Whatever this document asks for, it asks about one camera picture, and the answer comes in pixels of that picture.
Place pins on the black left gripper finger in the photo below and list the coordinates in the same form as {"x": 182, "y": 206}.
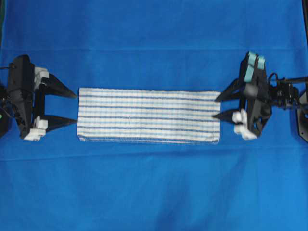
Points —
{"x": 55, "y": 122}
{"x": 53, "y": 86}

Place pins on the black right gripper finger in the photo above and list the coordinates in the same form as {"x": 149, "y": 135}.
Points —
{"x": 231, "y": 92}
{"x": 228, "y": 116}

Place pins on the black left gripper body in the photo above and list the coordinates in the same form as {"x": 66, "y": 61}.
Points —
{"x": 26, "y": 91}

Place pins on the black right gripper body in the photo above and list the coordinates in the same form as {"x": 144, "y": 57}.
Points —
{"x": 254, "y": 110}

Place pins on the white blue striped towel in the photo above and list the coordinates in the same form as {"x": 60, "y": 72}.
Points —
{"x": 151, "y": 116}

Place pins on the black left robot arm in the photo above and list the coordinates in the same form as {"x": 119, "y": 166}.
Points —
{"x": 4, "y": 96}

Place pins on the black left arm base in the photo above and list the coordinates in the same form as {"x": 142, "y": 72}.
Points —
{"x": 4, "y": 122}

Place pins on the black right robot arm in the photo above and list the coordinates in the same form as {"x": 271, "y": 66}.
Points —
{"x": 281, "y": 90}

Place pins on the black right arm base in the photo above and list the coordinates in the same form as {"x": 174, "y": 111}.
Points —
{"x": 299, "y": 117}

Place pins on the blue table cloth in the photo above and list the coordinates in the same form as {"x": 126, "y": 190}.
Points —
{"x": 63, "y": 184}

